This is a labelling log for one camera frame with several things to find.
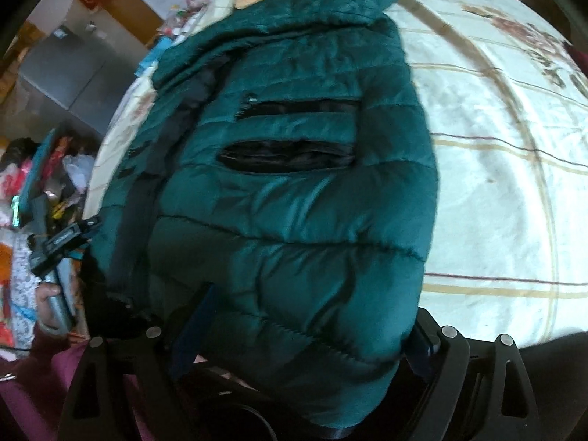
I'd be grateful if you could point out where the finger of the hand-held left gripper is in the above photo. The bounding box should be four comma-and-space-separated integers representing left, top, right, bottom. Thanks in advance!
78, 215, 104, 242

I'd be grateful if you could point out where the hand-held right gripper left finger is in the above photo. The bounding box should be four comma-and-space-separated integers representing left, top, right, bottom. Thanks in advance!
57, 283, 219, 441

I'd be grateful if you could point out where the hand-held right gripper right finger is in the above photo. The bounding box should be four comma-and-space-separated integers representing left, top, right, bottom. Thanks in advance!
403, 307, 540, 441

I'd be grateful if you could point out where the green quilted puffer jacket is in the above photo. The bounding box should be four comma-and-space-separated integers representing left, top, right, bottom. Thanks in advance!
84, 0, 438, 429

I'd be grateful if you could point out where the person's left forearm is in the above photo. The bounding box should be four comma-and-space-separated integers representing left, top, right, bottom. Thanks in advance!
0, 324, 152, 441

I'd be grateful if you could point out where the person's left hand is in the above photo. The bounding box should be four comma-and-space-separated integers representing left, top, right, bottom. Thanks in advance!
36, 282, 78, 335

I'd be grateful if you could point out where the white plastic bag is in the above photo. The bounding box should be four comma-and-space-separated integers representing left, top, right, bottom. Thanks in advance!
62, 154, 95, 194

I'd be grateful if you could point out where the grey refrigerator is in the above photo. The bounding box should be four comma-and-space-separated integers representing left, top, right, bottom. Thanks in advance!
18, 25, 121, 136

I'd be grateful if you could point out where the blue paper bag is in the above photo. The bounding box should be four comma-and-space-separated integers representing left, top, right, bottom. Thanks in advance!
137, 37, 172, 76

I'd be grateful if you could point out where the cream floral bed sheet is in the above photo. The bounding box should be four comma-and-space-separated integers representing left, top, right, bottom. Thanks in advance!
83, 0, 588, 347

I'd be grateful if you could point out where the brown wooden door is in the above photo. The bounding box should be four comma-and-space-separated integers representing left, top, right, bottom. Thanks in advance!
76, 0, 168, 49

